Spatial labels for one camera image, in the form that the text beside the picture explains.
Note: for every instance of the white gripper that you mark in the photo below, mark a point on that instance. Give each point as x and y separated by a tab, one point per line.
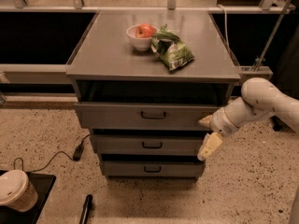
221	122

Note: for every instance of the grey top drawer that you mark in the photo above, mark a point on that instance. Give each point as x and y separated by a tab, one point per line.
142	117

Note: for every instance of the grey drawer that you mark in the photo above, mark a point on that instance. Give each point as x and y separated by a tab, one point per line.
151	166
145	142
142	117

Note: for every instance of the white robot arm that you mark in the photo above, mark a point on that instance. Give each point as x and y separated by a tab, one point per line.
253	150

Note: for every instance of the grey drawer cabinet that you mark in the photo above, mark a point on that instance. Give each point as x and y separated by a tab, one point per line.
108	69

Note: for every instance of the grey bottom drawer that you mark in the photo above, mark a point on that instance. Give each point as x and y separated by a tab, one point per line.
151	166

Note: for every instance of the grey middle drawer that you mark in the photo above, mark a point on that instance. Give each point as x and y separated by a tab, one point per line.
145	142

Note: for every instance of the green chip bag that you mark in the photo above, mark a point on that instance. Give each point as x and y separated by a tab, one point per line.
173	52

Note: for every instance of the white bowl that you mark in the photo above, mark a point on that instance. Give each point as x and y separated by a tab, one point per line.
141	44

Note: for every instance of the red apple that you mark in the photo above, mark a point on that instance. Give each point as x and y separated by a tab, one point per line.
145	30

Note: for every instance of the black stick object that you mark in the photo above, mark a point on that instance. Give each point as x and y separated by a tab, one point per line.
87	206

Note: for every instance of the black tray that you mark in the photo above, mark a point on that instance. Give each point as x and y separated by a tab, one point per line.
43	185

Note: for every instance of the paper coffee cup with lid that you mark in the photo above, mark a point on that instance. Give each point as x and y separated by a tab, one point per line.
16	191

